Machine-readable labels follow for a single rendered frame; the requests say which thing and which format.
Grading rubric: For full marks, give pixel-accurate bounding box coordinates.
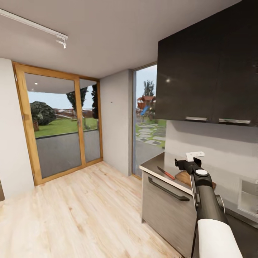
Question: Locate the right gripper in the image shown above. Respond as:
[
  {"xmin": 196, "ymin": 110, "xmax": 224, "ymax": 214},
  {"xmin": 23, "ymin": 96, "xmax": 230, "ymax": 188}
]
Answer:
[{"xmin": 175, "ymin": 158, "xmax": 201, "ymax": 172}]

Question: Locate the parer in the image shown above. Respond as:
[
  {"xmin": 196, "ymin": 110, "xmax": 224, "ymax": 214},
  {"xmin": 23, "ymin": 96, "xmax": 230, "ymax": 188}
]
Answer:
[{"xmin": 158, "ymin": 167, "xmax": 175, "ymax": 179}]

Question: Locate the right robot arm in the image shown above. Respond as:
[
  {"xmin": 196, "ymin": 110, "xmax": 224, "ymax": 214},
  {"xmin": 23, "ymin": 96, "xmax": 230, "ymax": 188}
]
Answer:
[{"xmin": 175, "ymin": 152, "xmax": 243, "ymax": 258}]

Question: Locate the cutting board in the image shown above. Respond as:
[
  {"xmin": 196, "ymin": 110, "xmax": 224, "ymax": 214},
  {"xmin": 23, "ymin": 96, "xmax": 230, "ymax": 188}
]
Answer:
[{"xmin": 175, "ymin": 170, "xmax": 216, "ymax": 189}]

